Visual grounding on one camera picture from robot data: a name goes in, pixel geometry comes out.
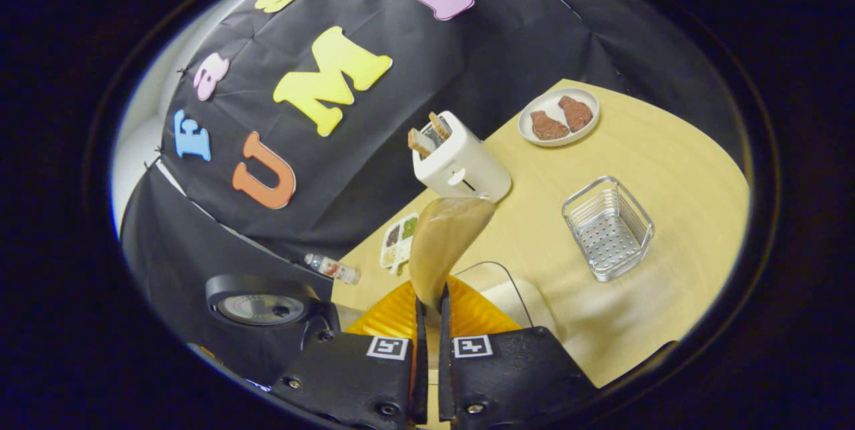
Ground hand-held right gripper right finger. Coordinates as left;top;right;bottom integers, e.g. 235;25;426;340
438;276;599;430

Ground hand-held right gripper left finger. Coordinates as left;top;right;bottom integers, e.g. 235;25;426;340
271;280;428;430

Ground clear plastic rice container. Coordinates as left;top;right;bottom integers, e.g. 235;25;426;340
454;261;563;352

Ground wooden spoon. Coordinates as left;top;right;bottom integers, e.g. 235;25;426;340
409;198;496;314

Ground metal wire chopstick holder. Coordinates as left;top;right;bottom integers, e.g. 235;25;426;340
562;176;655;282

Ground small bottle with red label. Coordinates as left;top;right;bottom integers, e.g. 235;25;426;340
304;254;361;286

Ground white divided seasoning dish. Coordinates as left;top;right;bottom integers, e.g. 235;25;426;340
379;212;420;276

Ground white toaster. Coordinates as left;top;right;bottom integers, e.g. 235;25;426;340
409;111;512;204

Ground brown meat piece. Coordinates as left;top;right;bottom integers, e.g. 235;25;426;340
530;111;570;142
558;95;594;134

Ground white round plate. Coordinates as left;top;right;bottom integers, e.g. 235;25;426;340
518;87;601;148

